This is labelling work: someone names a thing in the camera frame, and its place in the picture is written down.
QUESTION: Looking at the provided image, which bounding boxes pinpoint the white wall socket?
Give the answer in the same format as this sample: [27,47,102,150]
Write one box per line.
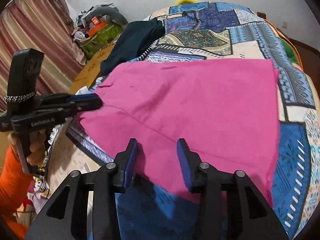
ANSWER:
[282,21,287,29]

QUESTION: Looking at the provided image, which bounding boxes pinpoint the pink pants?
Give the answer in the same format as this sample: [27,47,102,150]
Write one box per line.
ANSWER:
[79,59,280,202]

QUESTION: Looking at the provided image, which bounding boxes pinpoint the orange green fleece blanket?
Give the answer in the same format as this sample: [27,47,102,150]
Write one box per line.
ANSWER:
[265,20,304,71]

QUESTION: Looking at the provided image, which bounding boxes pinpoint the person left hand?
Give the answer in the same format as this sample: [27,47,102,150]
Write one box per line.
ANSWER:
[8,129,46,166]

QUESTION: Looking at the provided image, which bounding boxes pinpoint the yellow foam tube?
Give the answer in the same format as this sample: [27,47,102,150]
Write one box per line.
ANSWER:
[175,0,199,5]

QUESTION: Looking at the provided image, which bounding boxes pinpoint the dark navy folded garment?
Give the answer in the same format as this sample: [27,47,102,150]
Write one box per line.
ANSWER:
[100,18,165,76]

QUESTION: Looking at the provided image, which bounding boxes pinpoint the orange box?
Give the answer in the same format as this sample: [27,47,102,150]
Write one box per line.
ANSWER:
[88,17,107,37]

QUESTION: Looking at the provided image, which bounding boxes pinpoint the wooden lap desk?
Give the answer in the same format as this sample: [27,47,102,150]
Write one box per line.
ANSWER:
[68,44,114,94]

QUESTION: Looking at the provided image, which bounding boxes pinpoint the grey stuffed pillow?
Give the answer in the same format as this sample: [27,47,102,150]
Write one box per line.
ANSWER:
[84,5,128,27]

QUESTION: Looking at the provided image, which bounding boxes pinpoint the blue patchwork bedspread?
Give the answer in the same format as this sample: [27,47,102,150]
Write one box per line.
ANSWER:
[44,2,320,240]

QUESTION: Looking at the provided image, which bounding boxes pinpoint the green storage bin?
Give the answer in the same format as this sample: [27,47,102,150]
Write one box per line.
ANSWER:
[79,23,123,60]

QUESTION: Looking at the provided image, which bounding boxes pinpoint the striped pink curtain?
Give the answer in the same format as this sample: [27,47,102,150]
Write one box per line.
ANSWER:
[1,0,86,97]

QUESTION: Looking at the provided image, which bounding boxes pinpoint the orange left sleeve forearm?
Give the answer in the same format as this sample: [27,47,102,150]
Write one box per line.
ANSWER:
[1,147,33,239]

